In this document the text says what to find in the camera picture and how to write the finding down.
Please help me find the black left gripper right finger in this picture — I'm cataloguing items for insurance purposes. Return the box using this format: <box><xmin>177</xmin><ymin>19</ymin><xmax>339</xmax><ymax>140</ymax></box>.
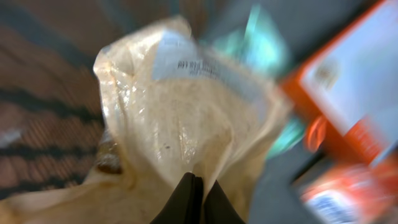
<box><xmin>203</xmin><ymin>181</ymin><xmax>245</xmax><ymax>224</ymax></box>

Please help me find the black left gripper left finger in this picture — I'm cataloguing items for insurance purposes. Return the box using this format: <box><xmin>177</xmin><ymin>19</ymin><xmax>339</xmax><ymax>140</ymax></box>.
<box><xmin>150</xmin><ymin>172</ymin><xmax>203</xmax><ymax>224</ymax></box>

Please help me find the beige plastic bag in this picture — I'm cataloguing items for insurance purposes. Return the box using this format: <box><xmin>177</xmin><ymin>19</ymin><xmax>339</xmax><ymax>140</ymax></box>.
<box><xmin>1</xmin><ymin>17</ymin><xmax>291</xmax><ymax>223</ymax></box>

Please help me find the small orange white packet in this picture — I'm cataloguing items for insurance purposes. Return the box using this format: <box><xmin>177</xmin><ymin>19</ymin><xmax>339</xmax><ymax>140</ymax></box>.
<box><xmin>300</xmin><ymin>163</ymin><xmax>397</xmax><ymax>224</ymax></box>

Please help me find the orange white box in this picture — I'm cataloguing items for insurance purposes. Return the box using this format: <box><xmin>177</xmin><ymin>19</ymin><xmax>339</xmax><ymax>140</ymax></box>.
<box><xmin>282</xmin><ymin>1</ymin><xmax>397</xmax><ymax>167</ymax></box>

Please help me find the grey plastic mesh basket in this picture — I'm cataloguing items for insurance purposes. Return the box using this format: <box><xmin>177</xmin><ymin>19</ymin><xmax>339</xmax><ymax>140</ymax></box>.
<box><xmin>1</xmin><ymin>1</ymin><xmax>369</xmax><ymax>223</ymax></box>

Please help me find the teal wipes packet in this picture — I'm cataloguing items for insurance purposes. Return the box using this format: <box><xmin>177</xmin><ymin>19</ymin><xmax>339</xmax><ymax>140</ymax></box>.
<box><xmin>198</xmin><ymin>4</ymin><xmax>307</xmax><ymax>159</ymax></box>

